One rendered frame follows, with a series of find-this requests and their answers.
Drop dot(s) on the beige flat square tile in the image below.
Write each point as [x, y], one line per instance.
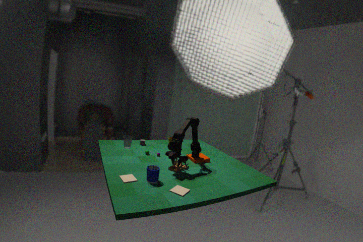
[128, 178]
[179, 190]

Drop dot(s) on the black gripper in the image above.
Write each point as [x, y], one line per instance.
[181, 158]

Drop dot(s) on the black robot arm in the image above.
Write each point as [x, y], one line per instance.
[177, 139]

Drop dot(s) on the blue mug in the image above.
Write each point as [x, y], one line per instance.
[152, 173]

